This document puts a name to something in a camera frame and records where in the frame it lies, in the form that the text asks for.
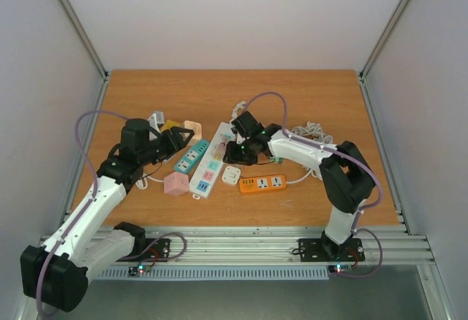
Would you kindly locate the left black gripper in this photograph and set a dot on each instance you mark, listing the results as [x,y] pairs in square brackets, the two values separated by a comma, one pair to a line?
[176,142]

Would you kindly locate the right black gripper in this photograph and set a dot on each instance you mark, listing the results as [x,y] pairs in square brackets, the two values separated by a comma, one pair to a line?
[235,152]

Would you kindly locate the peach cube adapter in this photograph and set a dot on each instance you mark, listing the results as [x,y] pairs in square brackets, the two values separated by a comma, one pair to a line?
[195,127]

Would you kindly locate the pink cube socket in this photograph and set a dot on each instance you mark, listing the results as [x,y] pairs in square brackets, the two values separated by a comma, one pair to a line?
[176,184]

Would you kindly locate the long white power strip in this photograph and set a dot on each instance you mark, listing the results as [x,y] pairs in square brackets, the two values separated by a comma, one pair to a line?
[211,164]

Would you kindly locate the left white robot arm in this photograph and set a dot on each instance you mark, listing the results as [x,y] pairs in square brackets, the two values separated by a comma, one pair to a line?
[58,272]

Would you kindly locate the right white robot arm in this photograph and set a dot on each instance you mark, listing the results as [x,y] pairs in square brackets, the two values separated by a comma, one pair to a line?
[346,176]

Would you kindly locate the teal power strip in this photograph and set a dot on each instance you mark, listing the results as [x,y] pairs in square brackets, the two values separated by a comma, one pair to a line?
[188,161]

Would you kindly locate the yellow cube adapter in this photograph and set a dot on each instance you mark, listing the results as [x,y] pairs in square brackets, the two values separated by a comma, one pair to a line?
[168,125]

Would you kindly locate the orange power strip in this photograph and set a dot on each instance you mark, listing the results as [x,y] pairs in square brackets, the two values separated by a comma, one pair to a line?
[262,184]

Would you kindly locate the white round switch socket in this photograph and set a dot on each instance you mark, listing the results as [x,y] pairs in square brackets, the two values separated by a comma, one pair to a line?
[231,175]

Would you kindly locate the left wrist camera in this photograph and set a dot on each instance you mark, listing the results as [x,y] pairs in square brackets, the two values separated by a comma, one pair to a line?
[156,120]

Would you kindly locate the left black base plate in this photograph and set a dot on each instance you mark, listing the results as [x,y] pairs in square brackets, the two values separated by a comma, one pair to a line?
[159,249]

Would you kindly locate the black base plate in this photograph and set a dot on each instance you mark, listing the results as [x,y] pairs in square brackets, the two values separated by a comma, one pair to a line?
[159,249]
[311,250]

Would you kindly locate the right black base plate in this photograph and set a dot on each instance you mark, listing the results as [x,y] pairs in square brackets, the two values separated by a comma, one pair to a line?
[311,250]

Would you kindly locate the aluminium rail frame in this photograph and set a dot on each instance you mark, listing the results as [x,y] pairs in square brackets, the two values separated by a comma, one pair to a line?
[230,229]

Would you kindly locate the grey slotted cable duct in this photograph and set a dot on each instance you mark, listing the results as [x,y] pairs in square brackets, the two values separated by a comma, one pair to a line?
[217,273]

